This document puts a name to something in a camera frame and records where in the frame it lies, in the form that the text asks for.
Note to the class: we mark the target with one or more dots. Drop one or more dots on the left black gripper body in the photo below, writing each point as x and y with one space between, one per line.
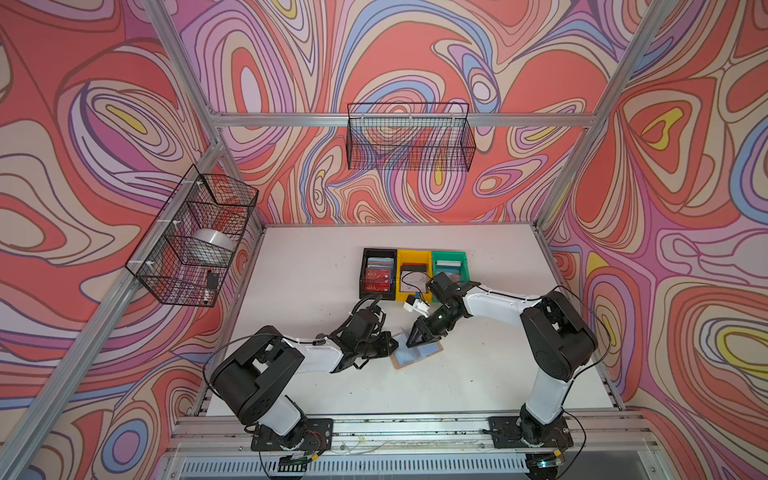
367 350

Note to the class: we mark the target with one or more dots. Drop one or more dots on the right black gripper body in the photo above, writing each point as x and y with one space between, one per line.
441 319

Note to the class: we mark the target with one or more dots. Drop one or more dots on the tan leather card holder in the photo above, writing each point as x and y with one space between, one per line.
404 356

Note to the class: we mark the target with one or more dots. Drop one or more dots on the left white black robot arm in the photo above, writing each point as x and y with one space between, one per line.
252 379

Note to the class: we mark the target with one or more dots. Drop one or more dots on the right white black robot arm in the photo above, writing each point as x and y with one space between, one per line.
560 341

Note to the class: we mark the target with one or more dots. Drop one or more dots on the white black cards stack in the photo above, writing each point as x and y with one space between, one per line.
413 278

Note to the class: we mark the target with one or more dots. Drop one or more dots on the red VIP cards stack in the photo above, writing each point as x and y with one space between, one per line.
377 274

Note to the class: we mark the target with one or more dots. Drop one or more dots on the green plastic bin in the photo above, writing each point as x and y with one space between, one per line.
452 263

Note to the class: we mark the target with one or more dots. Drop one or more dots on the yellow plastic bin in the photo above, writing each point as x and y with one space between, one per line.
415 257

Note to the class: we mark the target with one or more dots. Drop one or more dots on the black plastic bin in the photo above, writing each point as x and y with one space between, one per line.
378 252

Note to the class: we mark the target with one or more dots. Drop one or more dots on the white roll in basket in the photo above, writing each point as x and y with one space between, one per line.
211 247

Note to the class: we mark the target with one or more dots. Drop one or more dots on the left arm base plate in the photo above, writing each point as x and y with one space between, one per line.
309 435

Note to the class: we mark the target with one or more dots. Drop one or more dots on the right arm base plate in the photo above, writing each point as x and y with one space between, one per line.
514 432

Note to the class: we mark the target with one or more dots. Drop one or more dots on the back black wire basket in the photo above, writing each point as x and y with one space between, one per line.
409 136

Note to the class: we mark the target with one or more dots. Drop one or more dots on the black wire basket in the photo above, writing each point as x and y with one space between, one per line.
409 136
185 258

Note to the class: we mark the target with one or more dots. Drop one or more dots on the left black wire basket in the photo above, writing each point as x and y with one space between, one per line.
185 258

